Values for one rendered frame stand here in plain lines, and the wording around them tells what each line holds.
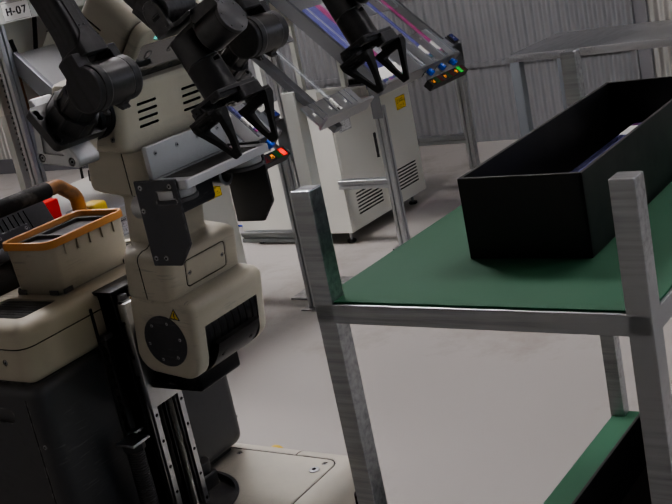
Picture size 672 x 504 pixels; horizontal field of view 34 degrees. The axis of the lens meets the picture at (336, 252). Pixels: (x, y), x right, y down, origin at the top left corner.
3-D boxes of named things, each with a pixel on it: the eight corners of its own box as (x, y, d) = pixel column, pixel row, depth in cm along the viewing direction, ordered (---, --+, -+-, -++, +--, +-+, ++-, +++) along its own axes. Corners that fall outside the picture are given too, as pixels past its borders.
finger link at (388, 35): (425, 68, 207) (398, 26, 207) (406, 76, 201) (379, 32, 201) (399, 87, 211) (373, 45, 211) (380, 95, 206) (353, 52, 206)
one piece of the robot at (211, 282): (75, 393, 219) (19, 86, 198) (196, 318, 249) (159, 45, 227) (178, 420, 206) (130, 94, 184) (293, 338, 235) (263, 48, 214)
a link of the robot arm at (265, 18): (236, 36, 223) (220, 41, 219) (262, 0, 217) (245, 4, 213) (266, 70, 222) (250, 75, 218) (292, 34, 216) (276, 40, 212)
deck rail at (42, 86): (154, 197, 368) (161, 184, 364) (150, 199, 366) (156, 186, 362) (12, 65, 384) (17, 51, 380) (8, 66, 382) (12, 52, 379)
